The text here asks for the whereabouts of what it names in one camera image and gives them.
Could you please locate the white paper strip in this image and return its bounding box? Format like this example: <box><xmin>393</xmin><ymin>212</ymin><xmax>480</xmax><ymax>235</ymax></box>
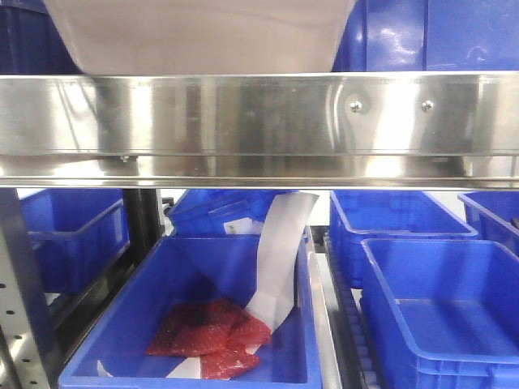
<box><xmin>96</xmin><ymin>192</ymin><xmax>320</xmax><ymax>380</ymax></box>

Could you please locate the blue bin far right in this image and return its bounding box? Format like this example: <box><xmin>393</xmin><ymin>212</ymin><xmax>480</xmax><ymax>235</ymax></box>
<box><xmin>458</xmin><ymin>191</ymin><xmax>518</xmax><ymax>256</ymax></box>

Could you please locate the perforated steel shelf post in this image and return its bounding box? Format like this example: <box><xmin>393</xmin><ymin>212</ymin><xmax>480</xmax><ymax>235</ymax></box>
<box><xmin>1</xmin><ymin>188</ymin><xmax>63</xmax><ymax>388</ymax></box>

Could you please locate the dark blue bin upper left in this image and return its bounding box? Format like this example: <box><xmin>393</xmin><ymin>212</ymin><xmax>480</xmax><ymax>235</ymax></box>
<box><xmin>1</xmin><ymin>1</ymin><xmax>80</xmax><ymax>75</ymax></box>

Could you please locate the white lidded plastic bin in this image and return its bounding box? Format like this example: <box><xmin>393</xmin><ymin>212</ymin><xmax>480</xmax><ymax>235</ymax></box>
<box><xmin>45</xmin><ymin>1</ymin><xmax>354</xmax><ymax>75</ymax></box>

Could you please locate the stainless steel shelf rail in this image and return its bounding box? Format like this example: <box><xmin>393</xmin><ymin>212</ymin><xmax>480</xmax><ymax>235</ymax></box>
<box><xmin>1</xmin><ymin>71</ymin><xmax>518</xmax><ymax>190</ymax></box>

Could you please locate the blue bin rear middle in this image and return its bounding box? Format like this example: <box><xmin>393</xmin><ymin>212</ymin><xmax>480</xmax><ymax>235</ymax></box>
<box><xmin>167</xmin><ymin>189</ymin><xmax>284</xmax><ymax>236</ymax></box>

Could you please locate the blue bin upper right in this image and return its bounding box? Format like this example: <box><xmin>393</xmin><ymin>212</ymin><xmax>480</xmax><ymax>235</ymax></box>
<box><xmin>332</xmin><ymin>1</ymin><xmax>518</xmax><ymax>72</ymax></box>

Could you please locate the blue bin lower left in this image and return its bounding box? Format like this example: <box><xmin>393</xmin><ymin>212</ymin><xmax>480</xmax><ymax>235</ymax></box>
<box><xmin>20</xmin><ymin>188</ymin><xmax>130</xmax><ymax>294</ymax></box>

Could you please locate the blue bin lower right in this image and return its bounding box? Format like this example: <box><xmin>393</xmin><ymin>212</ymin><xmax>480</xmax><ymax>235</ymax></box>
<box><xmin>361</xmin><ymin>238</ymin><xmax>518</xmax><ymax>388</ymax></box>

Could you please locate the blue bin rear right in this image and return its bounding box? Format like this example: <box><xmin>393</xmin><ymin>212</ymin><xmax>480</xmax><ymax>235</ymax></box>
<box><xmin>328</xmin><ymin>190</ymin><xmax>478</xmax><ymax>289</ymax></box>

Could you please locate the blue bin with red bag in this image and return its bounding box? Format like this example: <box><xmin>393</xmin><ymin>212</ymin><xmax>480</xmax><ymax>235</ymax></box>
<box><xmin>58</xmin><ymin>235</ymin><xmax>322</xmax><ymax>388</ymax></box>

